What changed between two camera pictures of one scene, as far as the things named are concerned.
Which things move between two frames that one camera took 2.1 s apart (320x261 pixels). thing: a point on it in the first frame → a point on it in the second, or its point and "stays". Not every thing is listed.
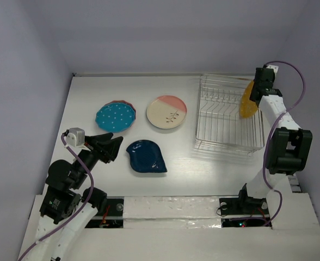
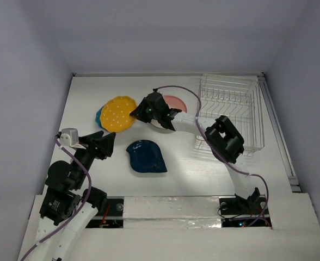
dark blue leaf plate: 146,156 stays
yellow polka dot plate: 248,108 → 115,115
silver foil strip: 171,212 stays
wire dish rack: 219,125 stays
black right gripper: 257,88 → 144,109
